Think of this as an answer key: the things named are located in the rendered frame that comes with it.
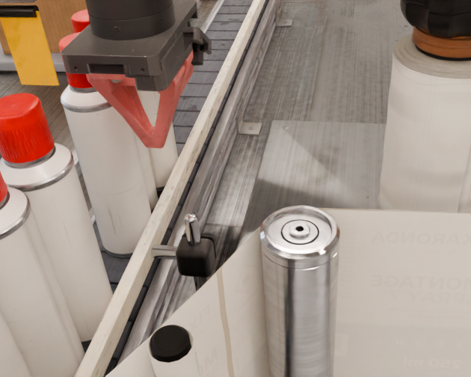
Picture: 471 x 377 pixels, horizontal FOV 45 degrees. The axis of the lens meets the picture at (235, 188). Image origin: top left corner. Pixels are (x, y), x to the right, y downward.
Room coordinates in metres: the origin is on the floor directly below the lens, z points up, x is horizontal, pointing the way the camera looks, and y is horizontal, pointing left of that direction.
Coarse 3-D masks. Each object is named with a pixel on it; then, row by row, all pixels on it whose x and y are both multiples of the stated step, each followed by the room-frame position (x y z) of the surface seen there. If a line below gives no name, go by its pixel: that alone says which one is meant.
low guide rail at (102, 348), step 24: (264, 0) 1.00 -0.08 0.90; (240, 48) 0.78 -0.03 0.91; (216, 96) 0.63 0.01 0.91; (192, 144) 0.53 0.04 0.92; (192, 168) 0.51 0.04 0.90; (168, 192) 0.45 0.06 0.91; (168, 216) 0.42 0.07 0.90; (144, 240) 0.38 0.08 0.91; (144, 264) 0.35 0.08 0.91; (120, 288) 0.32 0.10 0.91; (120, 312) 0.30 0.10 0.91; (96, 336) 0.28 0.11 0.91; (120, 336) 0.29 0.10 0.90; (96, 360) 0.26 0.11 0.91
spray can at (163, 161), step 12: (144, 96) 0.50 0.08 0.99; (156, 96) 0.50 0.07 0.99; (144, 108) 0.50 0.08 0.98; (156, 108) 0.50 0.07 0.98; (168, 132) 0.51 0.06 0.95; (168, 144) 0.50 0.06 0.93; (156, 156) 0.50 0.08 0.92; (168, 156) 0.50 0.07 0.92; (156, 168) 0.50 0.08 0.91; (168, 168) 0.50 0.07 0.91; (156, 180) 0.49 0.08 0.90
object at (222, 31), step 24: (240, 0) 1.07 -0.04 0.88; (216, 24) 0.96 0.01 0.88; (240, 24) 0.95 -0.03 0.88; (216, 48) 0.86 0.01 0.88; (216, 72) 0.78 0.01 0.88; (192, 96) 0.70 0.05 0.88; (192, 120) 0.64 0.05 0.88; (216, 120) 0.63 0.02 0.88; (168, 240) 0.43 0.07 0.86; (120, 264) 0.39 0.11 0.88; (144, 288) 0.36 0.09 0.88
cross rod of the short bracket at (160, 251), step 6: (156, 246) 0.37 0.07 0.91; (162, 246) 0.37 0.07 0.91; (168, 246) 0.37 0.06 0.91; (174, 246) 0.37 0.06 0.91; (156, 252) 0.37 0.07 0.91; (162, 252) 0.37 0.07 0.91; (168, 252) 0.37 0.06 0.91; (174, 252) 0.37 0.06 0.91; (162, 258) 0.37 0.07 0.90; (168, 258) 0.37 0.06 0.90; (174, 258) 0.36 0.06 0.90
